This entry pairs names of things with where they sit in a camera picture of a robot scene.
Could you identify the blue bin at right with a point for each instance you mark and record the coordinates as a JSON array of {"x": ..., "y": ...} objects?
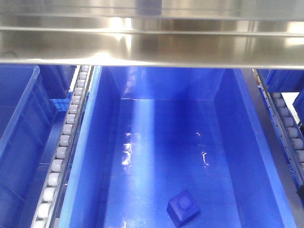
[{"x": 282, "y": 81}]

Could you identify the blue bin behind left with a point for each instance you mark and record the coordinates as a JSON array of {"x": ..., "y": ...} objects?
[{"x": 57, "y": 79}]

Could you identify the blue bin at left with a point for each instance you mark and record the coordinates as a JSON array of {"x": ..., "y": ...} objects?
[{"x": 26, "y": 119}]

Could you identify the small blue plastic part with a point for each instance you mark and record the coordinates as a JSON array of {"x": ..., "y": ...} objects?
[{"x": 182, "y": 208}]

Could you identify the large blue plastic bin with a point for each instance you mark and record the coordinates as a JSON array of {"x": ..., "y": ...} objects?
[{"x": 151, "y": 132}]

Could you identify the left white roller track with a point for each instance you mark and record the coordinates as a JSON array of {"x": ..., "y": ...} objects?
[{"x": 56, "y": 178}]

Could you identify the right white roller track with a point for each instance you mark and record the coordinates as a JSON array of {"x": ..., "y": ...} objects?
[{"x": 286, "y": 129}]

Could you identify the stainless steel shelf beam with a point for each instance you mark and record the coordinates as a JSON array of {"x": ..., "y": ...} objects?
[{"x": 180, "y": 33}]

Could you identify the white roller track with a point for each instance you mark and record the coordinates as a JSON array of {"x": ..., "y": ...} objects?
[
  {"x": 56, "y": 178},
  {"x": 286, "y": 129}
]

